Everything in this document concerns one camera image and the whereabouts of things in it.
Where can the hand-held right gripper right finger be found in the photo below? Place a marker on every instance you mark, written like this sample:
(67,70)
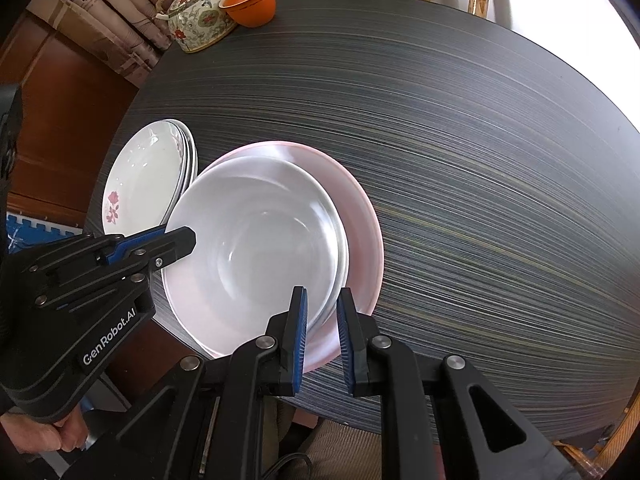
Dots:
(345,350)

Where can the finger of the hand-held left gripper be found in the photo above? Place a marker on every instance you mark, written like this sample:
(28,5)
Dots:
(135,242)
(170,249)

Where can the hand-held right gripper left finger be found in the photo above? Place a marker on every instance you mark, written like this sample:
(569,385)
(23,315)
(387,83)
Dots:
(299,350)

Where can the white plate with rose print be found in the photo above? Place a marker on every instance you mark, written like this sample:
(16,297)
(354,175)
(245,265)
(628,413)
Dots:
(140,170)

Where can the white plate with red rim print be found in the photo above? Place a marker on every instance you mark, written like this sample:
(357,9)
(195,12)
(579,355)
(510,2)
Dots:
(193,165)

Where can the white bowl with blue base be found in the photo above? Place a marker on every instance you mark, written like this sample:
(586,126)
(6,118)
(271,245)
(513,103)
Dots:
(260,240)

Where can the pinkish white bowl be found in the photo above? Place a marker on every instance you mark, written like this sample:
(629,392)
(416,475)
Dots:
(365,240)

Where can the person's left forearm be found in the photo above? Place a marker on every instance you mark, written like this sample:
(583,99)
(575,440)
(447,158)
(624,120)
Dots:
(22,462)

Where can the person's left hand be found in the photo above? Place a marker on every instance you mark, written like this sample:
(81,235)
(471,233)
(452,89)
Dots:
(55,430)

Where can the brown wooden cabinet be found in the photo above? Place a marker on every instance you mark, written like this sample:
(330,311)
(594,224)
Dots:
(65,125)

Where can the patterned beige curtain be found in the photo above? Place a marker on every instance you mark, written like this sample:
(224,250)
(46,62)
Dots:
(110,15)

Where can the floral ceramic teapot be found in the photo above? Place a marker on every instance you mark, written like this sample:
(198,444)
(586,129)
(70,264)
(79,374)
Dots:
(200,15)

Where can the orange lidded cup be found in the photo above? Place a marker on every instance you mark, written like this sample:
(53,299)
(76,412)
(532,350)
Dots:
(252,5)

